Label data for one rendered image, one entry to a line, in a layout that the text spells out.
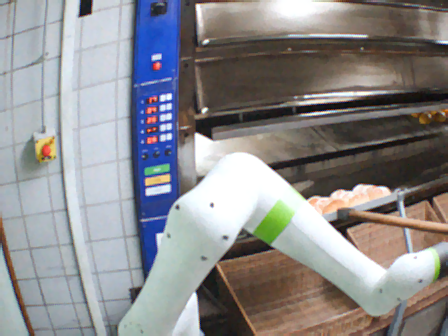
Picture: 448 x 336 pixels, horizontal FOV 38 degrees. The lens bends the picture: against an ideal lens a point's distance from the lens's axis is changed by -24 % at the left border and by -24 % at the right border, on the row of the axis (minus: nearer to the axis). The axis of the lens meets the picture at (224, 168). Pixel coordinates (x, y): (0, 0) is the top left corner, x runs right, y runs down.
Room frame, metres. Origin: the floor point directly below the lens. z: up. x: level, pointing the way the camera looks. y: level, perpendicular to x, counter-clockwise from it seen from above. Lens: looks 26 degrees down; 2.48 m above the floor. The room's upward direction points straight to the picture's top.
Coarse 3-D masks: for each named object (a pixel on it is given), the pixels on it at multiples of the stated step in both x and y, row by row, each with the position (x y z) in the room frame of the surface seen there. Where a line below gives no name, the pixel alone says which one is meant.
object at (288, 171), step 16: (384, 144) 2.90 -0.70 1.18; (400, 144) 2.90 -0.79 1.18; (416, 144) 2.94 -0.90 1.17; (432, 144) 2.99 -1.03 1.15; (288, 160) 2.73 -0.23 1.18; (304, 160) 2.73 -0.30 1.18; (320, 160) 2.73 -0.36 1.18; (336, 160) 2.76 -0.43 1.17; (352, 160) 2.79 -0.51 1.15; (288, 176) 2.67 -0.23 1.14
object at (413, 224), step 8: (352, 216) 2.08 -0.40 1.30; (360, 216) 2.03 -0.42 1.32; (368, 216) 1.99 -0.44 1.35; (376, 216) 1.94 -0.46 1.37; (384, 216) 1.90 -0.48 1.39; (392, 216) 1.86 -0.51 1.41; (384, 224) 1.88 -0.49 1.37; (392, 224) 1.83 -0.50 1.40; (400, 224) 1.78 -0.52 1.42; (408, 224) 1.74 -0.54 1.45; (416, 224) 1.70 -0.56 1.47; (424, 224) 1.65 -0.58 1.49; (432, 224) 1.61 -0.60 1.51; (440, 224) 1.58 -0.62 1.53; (432, 232) 1.60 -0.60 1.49; (440, 232) 1.56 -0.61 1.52
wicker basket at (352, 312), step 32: (256, 256) 2.60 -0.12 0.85; (288, 256) 2.64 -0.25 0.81; (224, 288) 2.45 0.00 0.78; (256, 288) 2.56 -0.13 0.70; (288, 288) 2.60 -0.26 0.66; (320, 288) 2.64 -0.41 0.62; (256, 320) 2.45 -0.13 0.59; (288, 320) 2.44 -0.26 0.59; (320, 320) 2.40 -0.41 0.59; (352, 320) 2.26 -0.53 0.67
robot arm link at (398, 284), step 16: (416, 256) 1.20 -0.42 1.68; (432, 256) 1.20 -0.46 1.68; (384, 272) 1.25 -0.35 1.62; (400, 272) 1.16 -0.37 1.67; (416, 272) 1.15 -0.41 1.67; (432, 272) 1.17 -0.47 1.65; (384, 288) 1.19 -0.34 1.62; (400, 288) 1.14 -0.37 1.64; (416, 288) 1.14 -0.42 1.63; (384, 304) 1.19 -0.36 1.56
